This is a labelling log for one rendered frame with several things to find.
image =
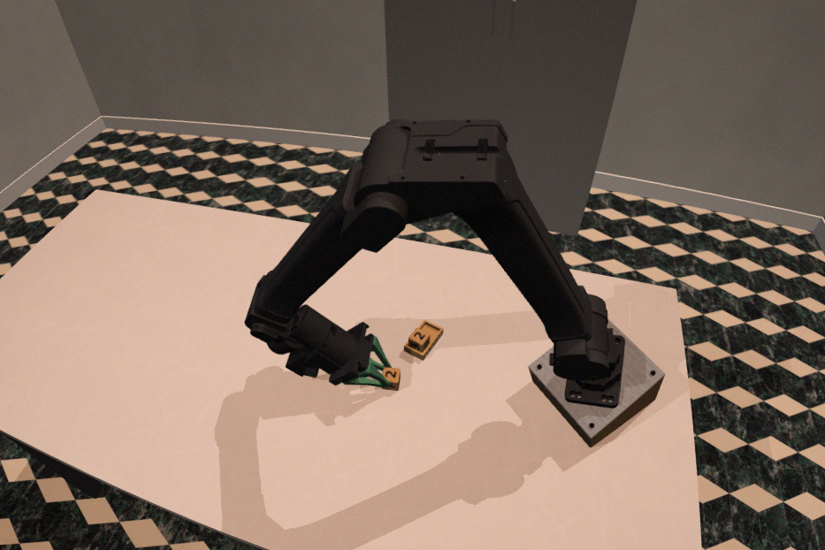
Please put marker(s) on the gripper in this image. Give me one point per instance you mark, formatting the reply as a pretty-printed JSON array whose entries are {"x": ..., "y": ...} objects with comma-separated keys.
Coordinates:
[{"x": 353, "y": 354}]

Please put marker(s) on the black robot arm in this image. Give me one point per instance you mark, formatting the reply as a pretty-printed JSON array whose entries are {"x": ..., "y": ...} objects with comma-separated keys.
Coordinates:
[{"x": 468, "y": 168}]

